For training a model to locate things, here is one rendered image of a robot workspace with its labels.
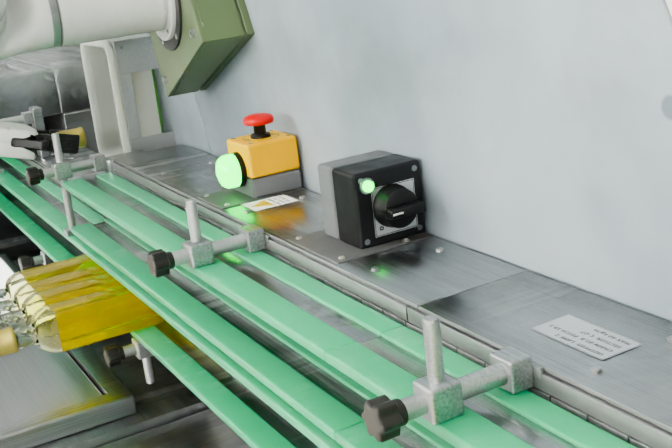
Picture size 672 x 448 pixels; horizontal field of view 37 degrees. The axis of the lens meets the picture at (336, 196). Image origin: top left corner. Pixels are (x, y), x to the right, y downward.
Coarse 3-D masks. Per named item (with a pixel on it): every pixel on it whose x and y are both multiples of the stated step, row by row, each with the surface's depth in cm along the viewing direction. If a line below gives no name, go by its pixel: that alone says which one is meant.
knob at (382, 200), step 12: (384, 192) 102; (396, 192) 101; (408, 192) 101; (384, 204) 101; (396, 204) 101; (408, 204) 101; (420, 204) 101; (384, 216) 101; (396, 216) 100; (408, 216) 102
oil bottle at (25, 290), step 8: (72, 272) 149; (80, 272) 149; (88, 272) 149; (96, 272) 148; (104, 272) 148; (40, 280) 147; (48, 280) 147; (56, 280) 147; (64, 280) 146; (72, 280) 146; (24, 288) 145; (32, 288) 144; (40, 288) 144; (48, 288) 144; (16, 296) 144; (24, 296) 143; (16, 304) 144
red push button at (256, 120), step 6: (252, 114) 130; (258, 114) 129; (264, 114) 129; (270, 114) 129; (246, 120) 128; (252, 120) 128; (258, 120) 128; (264, 120) 128; (270, 120) 129; (258, 126) 129; (264, 126) 130; (258, 132) 129; (264, 132) 130
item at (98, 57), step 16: (80, 48) 179; (96, 48) 180; (112, 48) 167; (96, 64) 181; (112, 64) 166; (96, 80) 181; (112, 80) 166; (96, 96) 182; (112, 96) 183; (96, 112) 182; (112, 112) 183; (96, 128) 183; (112, 128) 184; (112, 144) 184; (128, 144) 170
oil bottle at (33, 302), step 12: (96, 276) 146; (108, 276) 145; (60, 288) 142; (72, 288) 142; (84, 288) 141; (96, 288) 141; (24, 300) 141; (36, 300) 139; (48, 300) 139; (60, 300) 139; (24, 312) 139
